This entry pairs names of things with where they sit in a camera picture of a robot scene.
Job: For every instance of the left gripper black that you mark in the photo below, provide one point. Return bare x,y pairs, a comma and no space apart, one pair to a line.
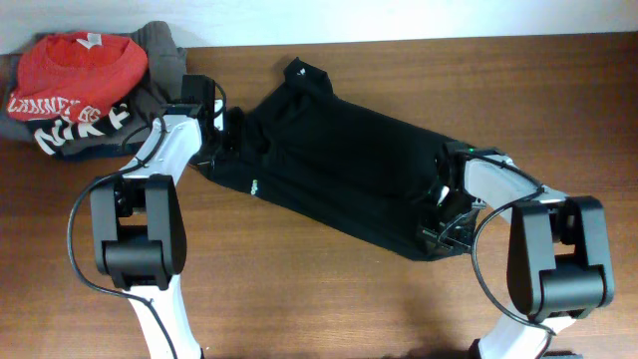
200,159

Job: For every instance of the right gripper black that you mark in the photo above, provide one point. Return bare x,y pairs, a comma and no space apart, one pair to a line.
445,241

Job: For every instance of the black t-shirt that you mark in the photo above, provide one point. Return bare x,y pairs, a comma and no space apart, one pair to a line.
349,167

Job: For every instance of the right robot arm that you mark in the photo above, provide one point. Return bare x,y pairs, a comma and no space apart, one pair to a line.
559,266

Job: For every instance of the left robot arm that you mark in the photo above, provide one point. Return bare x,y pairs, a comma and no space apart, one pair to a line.
138,231

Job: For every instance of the grey folded garment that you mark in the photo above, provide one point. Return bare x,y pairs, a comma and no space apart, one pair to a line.
160,85

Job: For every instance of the dark blue folded garment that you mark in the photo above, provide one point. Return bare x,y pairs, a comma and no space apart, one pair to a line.
78,153

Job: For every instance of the red folded shirt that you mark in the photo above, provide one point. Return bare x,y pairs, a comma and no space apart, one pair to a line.
75,76

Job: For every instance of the black white lettered shirt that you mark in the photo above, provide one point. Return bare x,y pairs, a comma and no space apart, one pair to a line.
57,137

